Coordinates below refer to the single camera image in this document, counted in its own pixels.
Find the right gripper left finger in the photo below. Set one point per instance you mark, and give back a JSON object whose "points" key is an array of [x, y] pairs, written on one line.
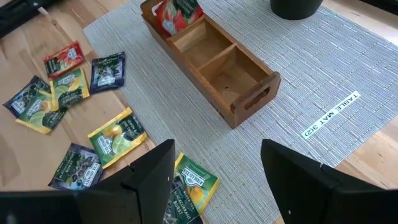
{"points": [[152, 186]]}

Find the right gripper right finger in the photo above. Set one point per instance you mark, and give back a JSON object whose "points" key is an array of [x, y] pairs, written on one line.
{"points": [[298, 186]]}

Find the dark blackcurrant tea bag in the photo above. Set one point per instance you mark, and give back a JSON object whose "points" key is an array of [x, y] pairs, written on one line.
{"points": [[107, 73], [76, 168], [180, 208], [21, 99]]}

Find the yellow lemon lime tea bag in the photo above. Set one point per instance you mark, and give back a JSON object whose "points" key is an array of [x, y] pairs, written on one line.
{"points": [[196, 180], [40, 116], [116, 138], [70, 88]]}

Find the red strawberry tea bag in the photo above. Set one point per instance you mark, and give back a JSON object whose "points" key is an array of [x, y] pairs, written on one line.
{"points": [[174, 17], [63, 59]]}

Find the wooden three-compartment tea box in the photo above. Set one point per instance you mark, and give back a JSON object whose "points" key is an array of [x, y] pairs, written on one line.
{"points": [[236, 77]]}

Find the white mat label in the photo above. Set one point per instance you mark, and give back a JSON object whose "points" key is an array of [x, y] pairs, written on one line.
{"points": [[331, 115]]}

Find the grey woven table mat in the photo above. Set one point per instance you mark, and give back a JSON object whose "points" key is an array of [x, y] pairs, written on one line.
{"points": [[311, 62]]}

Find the green plant in black pot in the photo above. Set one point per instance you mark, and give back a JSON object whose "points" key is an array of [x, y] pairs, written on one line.
{"points": [[295, 9]]}

